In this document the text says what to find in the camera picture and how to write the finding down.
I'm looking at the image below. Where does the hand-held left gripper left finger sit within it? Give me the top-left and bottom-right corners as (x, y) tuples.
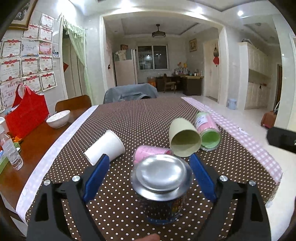
(26, 153), (110, 241)

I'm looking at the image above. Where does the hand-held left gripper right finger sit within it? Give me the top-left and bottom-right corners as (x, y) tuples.
(188, 153), (272, 241)

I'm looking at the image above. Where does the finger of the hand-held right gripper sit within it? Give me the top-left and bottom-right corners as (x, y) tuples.
(266, 127), (296, 154)

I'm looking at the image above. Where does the printed stainless steel cup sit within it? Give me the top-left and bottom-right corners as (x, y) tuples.
(130, 154), (194, 225)

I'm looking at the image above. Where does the white paper cup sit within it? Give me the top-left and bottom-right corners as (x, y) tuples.
(84, 130), (126, 166)

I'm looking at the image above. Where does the beige paper cup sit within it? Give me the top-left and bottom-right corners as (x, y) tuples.
(168, 118), (202, 158)

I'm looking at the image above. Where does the pink and green clear cup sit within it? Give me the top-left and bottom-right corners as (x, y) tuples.
(194, 112), (222, 151)

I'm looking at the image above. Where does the pink plastic cup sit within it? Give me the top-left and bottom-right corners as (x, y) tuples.
(133, 145), (174, 166)

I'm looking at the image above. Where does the person's left hand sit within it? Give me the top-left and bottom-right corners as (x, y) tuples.
(139, 234), (160, 241)

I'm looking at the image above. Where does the reddish brown stool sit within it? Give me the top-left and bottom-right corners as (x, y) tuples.
(261, 111), (278, 129)

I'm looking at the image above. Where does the pink checked cloth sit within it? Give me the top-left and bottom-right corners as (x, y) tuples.
(180, 96), (284, 183)

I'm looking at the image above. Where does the wooden dining table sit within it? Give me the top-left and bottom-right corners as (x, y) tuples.
(0, 107), (90, 209)

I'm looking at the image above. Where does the white ceramic bowl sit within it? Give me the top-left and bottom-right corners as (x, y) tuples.
(46, 110), (71, 129)

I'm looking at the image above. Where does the brown polka-dot tablecloth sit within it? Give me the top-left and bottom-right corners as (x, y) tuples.
(24, 96), (284, 241)

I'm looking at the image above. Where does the brown wooden chair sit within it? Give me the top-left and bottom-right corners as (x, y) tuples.
(55, 95), (92, 112)

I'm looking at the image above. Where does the clear plastic bottle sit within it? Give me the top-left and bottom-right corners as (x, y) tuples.
(0, 117), (24, 171)

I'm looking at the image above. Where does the red paper bag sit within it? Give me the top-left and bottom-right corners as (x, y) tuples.
(5, 84), (50, 139)

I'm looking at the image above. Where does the grey covered chair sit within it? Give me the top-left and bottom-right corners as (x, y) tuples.
(103, 84), (158, 104)

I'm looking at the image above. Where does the dark wooden desk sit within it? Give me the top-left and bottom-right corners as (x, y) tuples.
(155, 75), (204, 96)

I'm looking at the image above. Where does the white entrance door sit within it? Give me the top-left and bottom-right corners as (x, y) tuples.
(203, 38), (220, 100)

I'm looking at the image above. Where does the wooden desk chair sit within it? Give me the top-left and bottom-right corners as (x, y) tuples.
(163, 74), (176, 93)

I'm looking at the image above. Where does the red hanging ornament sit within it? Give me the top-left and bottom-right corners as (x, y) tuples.
(213, 44), (220, 67)

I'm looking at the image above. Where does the row of desk clutter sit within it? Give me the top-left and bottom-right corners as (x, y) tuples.
(172, 62), (204, 77)

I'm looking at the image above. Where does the white refrigerator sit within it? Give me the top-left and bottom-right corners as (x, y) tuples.
(113, 49), (138, 87)

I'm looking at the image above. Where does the green lace curtain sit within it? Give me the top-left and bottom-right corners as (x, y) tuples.
(63, 19), (93, 100)

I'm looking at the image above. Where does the window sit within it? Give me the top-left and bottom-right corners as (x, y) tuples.
(137, 45), (168, 70)

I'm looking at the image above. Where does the ceiling fan lamp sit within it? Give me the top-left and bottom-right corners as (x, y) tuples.
(151, 24), (166, 39)

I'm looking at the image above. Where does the white wall cabinet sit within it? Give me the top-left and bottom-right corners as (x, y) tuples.
(239, 42), (271, 110)

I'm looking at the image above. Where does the group of wall certificates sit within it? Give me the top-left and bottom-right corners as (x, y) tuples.
(0, 13), (58, 114)

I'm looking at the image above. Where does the framed wall picture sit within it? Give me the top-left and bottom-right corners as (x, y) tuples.
(8, 0), (38, 30)

